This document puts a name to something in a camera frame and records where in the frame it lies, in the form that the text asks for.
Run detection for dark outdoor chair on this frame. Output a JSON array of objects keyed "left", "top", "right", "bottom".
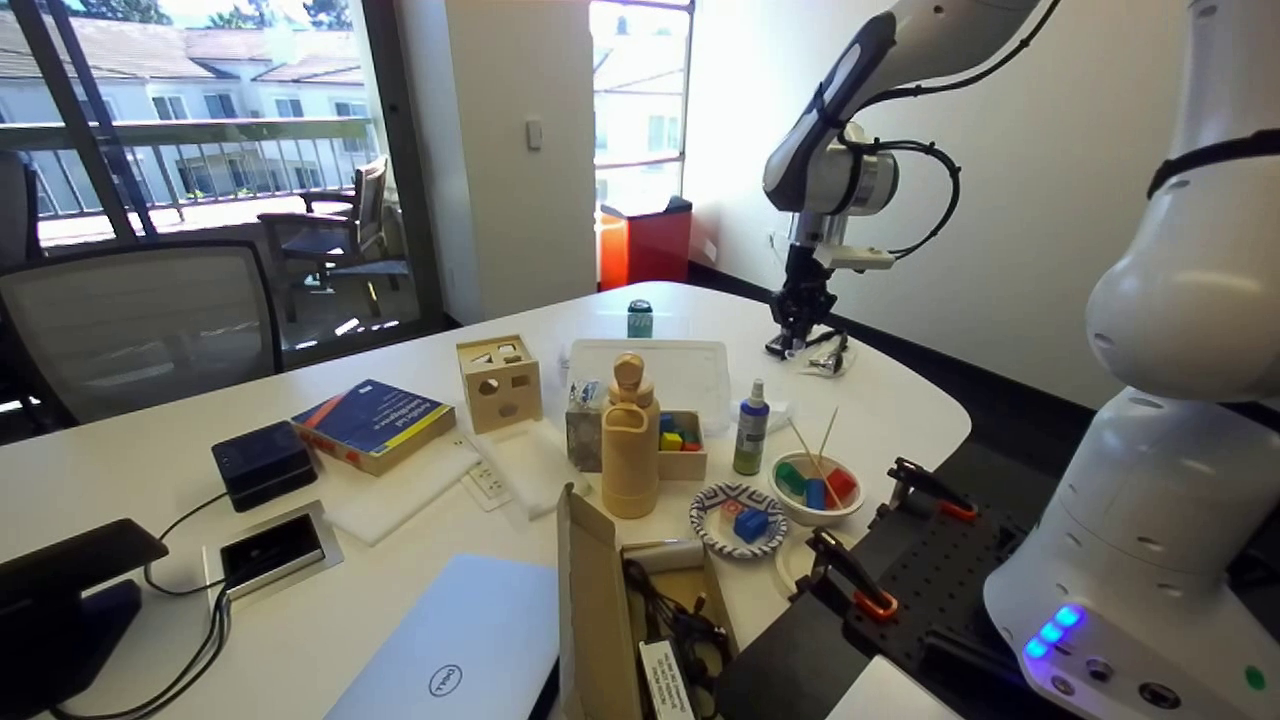
[{"left": 254, "top": 154, "right": 415, "bottom": 351}]

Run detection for table power outlet panel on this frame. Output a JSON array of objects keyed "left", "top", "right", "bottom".
[{"left": 198, "top": 502, "right": 346, "bottom": 602}]

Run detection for black tools in box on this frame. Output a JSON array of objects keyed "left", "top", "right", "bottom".
[{"left": 619, "top": 555, "right": 741, "bottom": 720}]

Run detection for black orange clamp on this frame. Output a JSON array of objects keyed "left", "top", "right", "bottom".
[
  {"left": 803, "top": 525, "right": 904, "bottom": 630},
  {"left": 884, "top": 453, "right": 983, "bottom": 530}
]

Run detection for white bowl with coloured pieces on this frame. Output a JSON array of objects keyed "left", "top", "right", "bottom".
[{"left": 766, "top": 449, "right": 868, "bottom": 530}]

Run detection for grey pen cup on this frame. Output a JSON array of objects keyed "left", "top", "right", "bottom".
[{"left": 560, "top": 382, "right": 607, "bottom": 477}]

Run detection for clear plastic tray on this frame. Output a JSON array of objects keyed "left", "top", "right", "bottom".
[{"left": 554, "top": 338, "right": 737, "bottom": 438}]

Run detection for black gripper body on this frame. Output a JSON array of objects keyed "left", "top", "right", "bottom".
[{"left": 776, "top": 241, "right": 846, "bottom": 324}]

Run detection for small wooden box coloured blocks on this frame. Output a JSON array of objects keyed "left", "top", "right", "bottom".
[{"left": 650, "top": 409, "right": 710, "bottom": 486}]

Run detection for wooden shape sorter cube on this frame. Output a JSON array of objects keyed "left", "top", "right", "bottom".
[{"left": 451, "top": 334, "right": 546, "bottom": 438}]

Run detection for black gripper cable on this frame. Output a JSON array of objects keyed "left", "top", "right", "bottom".
[{"left": 838, "top": 133, "right": 966, "bottom": 265}]

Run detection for black monitor stand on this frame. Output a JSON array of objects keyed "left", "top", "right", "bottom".
[{"left": 0, "top": 516, "right": 170, "bottom": 720}]

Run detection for blue book with red edge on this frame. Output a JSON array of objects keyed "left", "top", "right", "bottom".
[{"left": 289, "top": 377, "right": 458, "bottom": 482}]

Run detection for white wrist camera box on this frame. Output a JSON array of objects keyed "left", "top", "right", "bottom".
[{"left": 820, "top": 236, "right": 899, "bottom": 280}]

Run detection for black rectangular box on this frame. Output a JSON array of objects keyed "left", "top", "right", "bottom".
[{"left": 206, "top": 418, "right": 319, "bottom": 516}]

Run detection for orange red box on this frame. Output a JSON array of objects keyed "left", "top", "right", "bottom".
[{"left": 597, "top": 196, "right": 697, "bottom": 293}]

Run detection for blue bottle with white top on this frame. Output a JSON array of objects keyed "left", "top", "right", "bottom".
[{"left": 731, "top": 382, "right": 776, "bottom": 482}]

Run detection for white folded cloth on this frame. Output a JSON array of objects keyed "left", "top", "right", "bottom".
[{"left": 469, "top": 418, "right": 585, "bottom": 519}]

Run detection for blue toy block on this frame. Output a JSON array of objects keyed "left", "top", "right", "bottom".
[{"left": 729, "top": 506, "right": 776, "bottom": 548}]

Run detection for blue patterned plate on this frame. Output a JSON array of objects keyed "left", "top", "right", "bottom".
[{"left": 686, "top": 482, "right": 791, "bottom": 563}]

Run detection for brown cardboard box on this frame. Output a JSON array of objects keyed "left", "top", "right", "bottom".
[{"left": 550, "top": 482, "right": 741, "bottom": 720}]

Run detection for silver Dell laptop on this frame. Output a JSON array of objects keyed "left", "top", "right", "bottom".
[{"left": 319, "top": 552, "right": 564, "bottom": 720}]

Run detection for white flat board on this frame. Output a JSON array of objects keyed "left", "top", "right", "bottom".
[{"left": 313, "top": 438, "right": 484, "bottom": 548}]

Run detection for grey mesh office chair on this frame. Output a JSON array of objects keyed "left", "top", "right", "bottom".
[{"left": 0, "top": 236, "right": 289, "bottom": 428}]

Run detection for tall wooden cylinder holder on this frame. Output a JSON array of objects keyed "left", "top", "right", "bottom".
[{"left": 597, "top": 351, "right": 663, "bottom": 525}]

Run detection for black mounting board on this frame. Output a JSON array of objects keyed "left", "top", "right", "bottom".
[{"left": 710, "top": 438, "right": 1072, "bottom": 720}]

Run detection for black power cable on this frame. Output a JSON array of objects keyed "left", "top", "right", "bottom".
[{"left": 53, "top": 490, "right": 234, "bottom": 720}]

